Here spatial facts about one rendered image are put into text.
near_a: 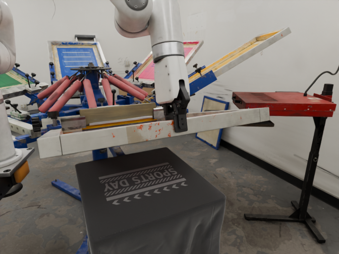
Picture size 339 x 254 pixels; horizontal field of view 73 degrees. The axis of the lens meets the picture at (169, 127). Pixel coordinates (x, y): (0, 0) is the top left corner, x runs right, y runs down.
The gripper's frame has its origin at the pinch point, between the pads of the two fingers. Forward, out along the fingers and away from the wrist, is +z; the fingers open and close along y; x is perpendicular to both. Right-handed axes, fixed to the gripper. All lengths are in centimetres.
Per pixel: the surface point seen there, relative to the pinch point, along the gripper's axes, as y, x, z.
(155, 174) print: -35.9, 6.1, 21.6
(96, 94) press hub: -133, 1, -21
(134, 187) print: -30.3, -4.5, 23.0
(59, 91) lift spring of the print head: -129, -24, -25
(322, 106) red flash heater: -43, 128, 6
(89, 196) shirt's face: -31.7, -19.9, 22.7
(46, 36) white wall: -440, -33, -167
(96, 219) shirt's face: -19.4, -19.6, 26.0
